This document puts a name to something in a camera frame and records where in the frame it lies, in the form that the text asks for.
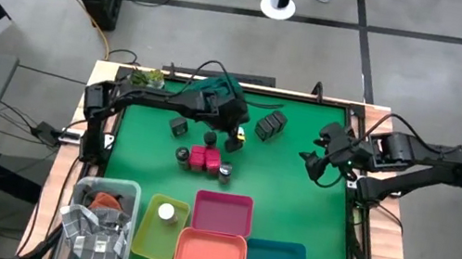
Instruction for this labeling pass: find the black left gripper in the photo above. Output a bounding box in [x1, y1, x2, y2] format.
[197, 90, 253, 156]

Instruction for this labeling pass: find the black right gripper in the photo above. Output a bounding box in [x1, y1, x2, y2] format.
[294, 117, 371, 190]

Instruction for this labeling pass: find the red-lid spice container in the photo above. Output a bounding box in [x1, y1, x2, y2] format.
[186, 144, 209, 173]
[202, 148, 224, 176]

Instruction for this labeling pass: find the green table mat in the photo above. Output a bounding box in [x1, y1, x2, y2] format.
[89, 69, 380, 259]

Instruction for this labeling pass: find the teal cloth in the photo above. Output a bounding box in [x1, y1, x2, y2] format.
[183, 69, 248, 104]

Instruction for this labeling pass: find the black power strip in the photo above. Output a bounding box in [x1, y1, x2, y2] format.
[162, 59, 278, 91]

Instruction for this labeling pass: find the magenta plastic tray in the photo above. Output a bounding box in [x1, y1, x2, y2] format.
[189, 187, 257, 240]

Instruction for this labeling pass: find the black clamp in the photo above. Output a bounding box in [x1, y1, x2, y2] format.
[310, 81, 327, 104]

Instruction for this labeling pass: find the small succulent plant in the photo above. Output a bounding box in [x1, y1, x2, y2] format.
[128, 64, 168, 92]

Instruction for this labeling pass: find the clear plastic bin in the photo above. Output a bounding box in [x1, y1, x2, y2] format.
[53, 169, 144, 259]

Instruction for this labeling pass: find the yellow-green plastic tray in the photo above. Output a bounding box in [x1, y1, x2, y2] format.
[129, 188, 193, 259]

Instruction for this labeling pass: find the orange cloth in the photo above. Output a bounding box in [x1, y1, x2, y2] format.
[88, 189, 126, 214]

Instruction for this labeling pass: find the dark grey cloth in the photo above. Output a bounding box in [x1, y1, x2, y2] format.
[71, 181, 98, 209]

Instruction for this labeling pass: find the grey plaid cloth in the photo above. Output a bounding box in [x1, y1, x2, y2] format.
[51, 199, 135, 259]

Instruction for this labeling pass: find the black power brick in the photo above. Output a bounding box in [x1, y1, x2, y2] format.
[32, 120, 84, 152]

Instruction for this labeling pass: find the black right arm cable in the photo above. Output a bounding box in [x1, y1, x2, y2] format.
[313, 101, 462, 211]

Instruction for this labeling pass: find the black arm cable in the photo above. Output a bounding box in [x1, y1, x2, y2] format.
[187, 56, 291, 114]
[313, 101, 462, 211]

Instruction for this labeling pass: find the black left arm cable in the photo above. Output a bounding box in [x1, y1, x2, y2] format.
[187, 56, 291, 114]

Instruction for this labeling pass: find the black table frame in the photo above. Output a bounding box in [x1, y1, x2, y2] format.
[63, 58, 440, 259]

